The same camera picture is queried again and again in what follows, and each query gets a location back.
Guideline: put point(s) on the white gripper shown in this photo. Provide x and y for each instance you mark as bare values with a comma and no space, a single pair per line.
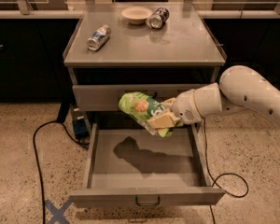
184,106

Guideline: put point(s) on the green rice chip bag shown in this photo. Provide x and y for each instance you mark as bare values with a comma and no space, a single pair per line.
142,107

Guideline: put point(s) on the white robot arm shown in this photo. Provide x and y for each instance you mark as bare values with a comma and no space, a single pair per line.
239,87

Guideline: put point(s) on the grey drawer cabinet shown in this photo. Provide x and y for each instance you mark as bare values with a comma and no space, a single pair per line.
138,54

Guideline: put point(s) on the closed grey upper drawer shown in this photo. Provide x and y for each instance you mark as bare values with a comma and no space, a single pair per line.
106,97

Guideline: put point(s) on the open grey middle drawer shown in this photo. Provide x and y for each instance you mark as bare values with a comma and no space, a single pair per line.
132,168

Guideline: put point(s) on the blue power box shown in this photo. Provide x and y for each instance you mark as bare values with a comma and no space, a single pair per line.
78,123

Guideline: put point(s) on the dark soda can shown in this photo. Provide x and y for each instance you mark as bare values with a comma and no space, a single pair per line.
158,18

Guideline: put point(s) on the beige bowl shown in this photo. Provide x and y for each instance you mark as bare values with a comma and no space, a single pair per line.
136,15

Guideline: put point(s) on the blue tape cross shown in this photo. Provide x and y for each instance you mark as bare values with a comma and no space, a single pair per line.
57,213

